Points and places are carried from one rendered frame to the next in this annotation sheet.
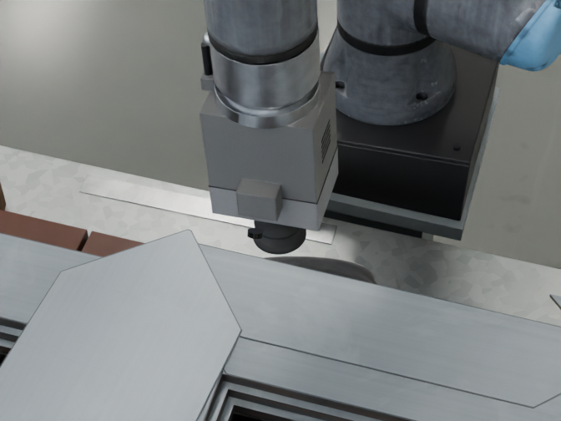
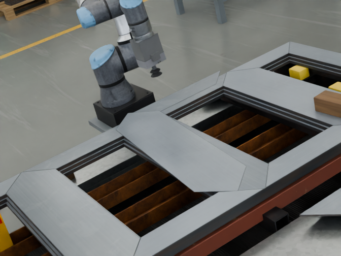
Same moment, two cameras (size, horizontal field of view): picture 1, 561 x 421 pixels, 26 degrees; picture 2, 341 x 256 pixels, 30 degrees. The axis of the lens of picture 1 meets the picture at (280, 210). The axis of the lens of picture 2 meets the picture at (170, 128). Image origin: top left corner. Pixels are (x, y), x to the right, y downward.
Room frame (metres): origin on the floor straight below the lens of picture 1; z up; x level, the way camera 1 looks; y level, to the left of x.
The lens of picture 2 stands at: (-0.95, 1.47, 1.82)
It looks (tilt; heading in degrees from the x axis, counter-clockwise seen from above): 26 degrees down; 317
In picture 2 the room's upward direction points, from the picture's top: 14 degrees counter-clockwise
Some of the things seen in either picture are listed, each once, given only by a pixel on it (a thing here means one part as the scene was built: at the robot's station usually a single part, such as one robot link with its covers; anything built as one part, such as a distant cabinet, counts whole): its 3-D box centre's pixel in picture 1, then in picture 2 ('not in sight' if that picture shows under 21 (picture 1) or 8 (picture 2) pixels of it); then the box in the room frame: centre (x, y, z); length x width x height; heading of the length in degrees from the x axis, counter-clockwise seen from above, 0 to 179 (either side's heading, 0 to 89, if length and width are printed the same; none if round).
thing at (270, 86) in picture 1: (260, 55); (139, 28); (0.63, 0.01, 1.16); 0.08 x 0.08 x 0.05
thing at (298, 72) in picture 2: not in sight; (299, 72); (0.34, -0.47, 0.79); 0.06 x 0.05 x 0.04; 164
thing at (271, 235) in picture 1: (278, 222); (155, 71); (0.62, 0.00, 0.99); 0.04 x 0.04 x 0.02
